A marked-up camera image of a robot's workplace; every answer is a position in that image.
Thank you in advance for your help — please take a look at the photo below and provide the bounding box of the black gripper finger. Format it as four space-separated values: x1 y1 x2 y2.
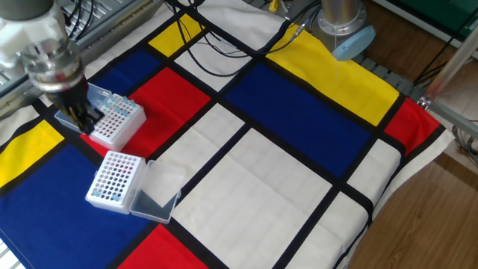
84 102 105 134
61 104 96 136

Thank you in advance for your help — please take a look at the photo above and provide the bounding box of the grey aluminium table rail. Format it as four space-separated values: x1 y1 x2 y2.
0 0 165 120

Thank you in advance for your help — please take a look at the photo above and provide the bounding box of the aluminium frame post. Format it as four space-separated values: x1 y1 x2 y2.
423 22 478 102

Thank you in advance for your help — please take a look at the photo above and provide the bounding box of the silver wrist coupling flange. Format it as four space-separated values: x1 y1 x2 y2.
20 39 86 93

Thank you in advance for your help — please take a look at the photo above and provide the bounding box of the aluminium frame beam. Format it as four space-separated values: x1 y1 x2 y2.
418 97 478 139

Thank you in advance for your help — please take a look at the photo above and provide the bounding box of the grey cable bundle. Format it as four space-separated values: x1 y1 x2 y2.
450 119 478 167

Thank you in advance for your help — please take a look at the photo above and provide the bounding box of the white pipette tip box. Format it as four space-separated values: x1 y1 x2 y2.
55 82 147 152
84 150 187 224

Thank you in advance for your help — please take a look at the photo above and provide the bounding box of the Mondrian pattern colour-block tablecloth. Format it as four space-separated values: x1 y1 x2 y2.
0 0 456 269

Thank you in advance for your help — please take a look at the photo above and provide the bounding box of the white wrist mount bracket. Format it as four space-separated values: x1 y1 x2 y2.
0 13 68 70

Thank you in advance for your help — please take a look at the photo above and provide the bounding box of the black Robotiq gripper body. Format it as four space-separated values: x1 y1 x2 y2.
46 80 90 113

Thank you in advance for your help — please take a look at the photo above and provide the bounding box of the grey cable silver connector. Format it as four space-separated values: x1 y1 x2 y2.
220 20 311 52

